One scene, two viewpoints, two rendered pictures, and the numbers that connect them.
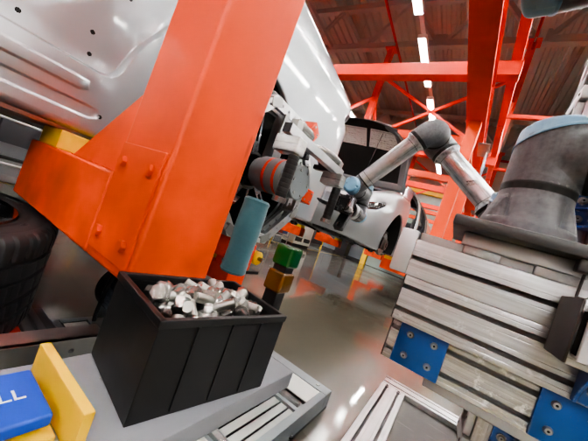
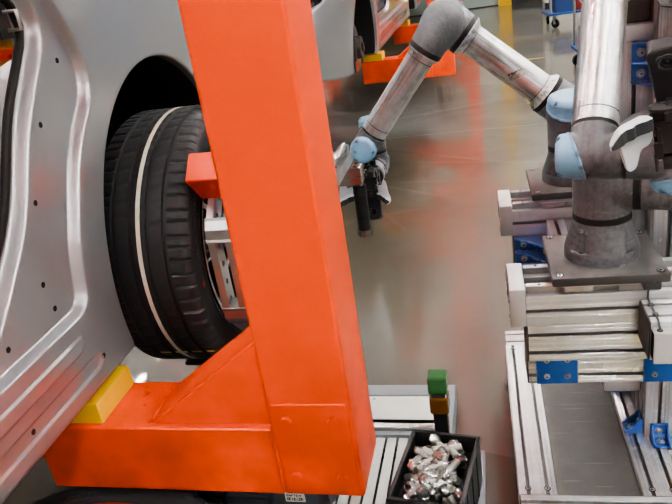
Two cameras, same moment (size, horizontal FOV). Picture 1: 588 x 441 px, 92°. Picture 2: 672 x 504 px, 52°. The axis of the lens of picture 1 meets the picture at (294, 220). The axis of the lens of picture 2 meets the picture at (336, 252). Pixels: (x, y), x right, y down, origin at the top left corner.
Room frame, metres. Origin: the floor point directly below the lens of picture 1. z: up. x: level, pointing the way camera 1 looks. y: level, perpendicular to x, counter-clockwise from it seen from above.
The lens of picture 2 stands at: (-0.55, 0.51, 1.49)
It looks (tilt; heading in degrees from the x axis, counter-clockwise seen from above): 23 degrees down; 342
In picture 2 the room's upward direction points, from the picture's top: 9 degrees counter-clockwise
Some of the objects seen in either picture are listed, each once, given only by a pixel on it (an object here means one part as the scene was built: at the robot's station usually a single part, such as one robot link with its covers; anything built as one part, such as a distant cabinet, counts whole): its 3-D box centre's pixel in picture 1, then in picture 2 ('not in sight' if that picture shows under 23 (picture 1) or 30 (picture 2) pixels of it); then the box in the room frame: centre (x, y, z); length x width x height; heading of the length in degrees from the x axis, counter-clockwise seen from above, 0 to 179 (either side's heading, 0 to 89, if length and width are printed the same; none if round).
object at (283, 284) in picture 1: (278, 280); (439, 401); (0.55, -0.01, 0.59); 0.04 x 0.04 x 0.04; 57
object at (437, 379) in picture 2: (287, 255); (437, 381); (0.55, -0.01, 0.64); 0.04 x 0.04 x 0.04; 57
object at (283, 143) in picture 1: (290, 144); not in sight; (0.86, 0.09, 0.93); 0.09 x 0.05 x 0.05; 57
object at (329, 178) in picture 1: (332, 179); (346, 174); (1.15, -0.09, 0.93); 0.09 x 0.05 x 0.05; 57
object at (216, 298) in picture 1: (197, 328); (437, 486); (0.40, 0.08, 0.51); 0.20 x 0.14 x 0.13; 139
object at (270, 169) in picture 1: (278, 177); not in sight; (1.08, 0.11, 0.85); 0.21 x 0.14 x 0.14; 57
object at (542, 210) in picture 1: (528, 215); (601, 231); (0.54, -0.42, 0.87); 0.15 x 0.15 x 0.10
